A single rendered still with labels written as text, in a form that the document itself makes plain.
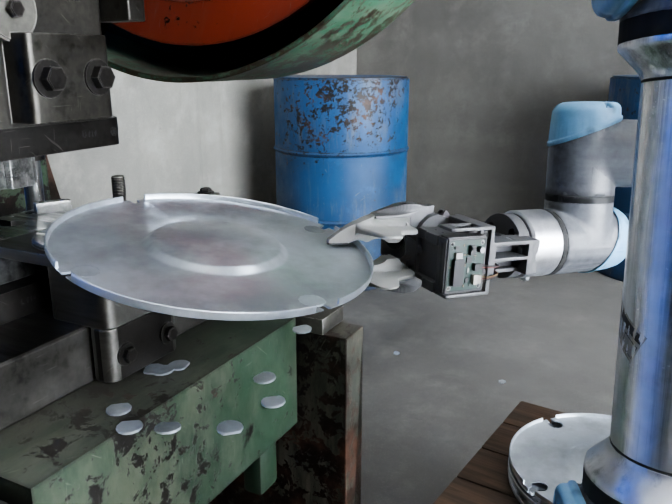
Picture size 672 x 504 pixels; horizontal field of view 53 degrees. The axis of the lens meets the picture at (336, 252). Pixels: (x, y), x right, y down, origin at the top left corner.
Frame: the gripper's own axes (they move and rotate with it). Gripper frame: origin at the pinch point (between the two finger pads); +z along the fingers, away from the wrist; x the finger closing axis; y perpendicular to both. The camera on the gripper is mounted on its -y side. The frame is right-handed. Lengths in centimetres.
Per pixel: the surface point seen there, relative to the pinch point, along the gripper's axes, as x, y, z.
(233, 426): 12.7, 8.0, 12.9
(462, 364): 71, -106, -99
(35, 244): -0.2, -9.2, 27.2
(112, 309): 5.3, -4.4, 21.0
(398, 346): 72, -127, -88
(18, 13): -21.0, -10.0, 27.4
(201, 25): -23.0, -40.1, 3.3
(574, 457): 35, -5, -43
